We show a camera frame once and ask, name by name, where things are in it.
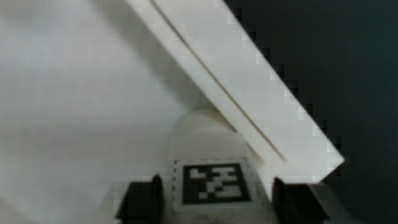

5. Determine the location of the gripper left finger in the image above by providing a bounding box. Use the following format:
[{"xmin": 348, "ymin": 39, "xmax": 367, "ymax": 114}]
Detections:
[{"xmin": 113, "ymin": 175, "xmax": 165, "ymax": 224}]

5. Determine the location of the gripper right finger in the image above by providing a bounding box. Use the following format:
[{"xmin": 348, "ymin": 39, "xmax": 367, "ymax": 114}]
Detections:
[{"xmin": 271, "ymin": 178, "xmax": 362, "ymax": 224}]

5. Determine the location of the white square tabletop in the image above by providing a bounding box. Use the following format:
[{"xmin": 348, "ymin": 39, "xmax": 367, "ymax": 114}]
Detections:
[{"xmin": 0, "ymin": 0, "xmax": 206, "ymax": 224}]

